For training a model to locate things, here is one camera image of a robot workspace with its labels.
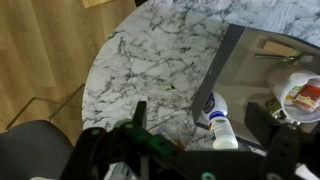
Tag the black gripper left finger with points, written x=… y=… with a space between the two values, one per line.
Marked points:
x=140 y=113

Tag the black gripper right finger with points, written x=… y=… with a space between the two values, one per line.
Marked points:
x=261 y=125

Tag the red white food packet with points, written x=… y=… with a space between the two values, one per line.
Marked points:
x=308 y=96

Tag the white lotion bottle blue label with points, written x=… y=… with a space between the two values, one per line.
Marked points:
x=220 y=128

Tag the dark blue cardboard box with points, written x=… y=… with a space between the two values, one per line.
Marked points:
x=216 y=66

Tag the round tin can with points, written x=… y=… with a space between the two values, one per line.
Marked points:
x=271 y=105

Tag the clear acrylic organizer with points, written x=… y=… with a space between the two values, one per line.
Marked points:
x=170 y=128

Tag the metal spoon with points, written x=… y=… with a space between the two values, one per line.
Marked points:
x=273 y=56

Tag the black chair with gold frame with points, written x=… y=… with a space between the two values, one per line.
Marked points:
x=30 y=150

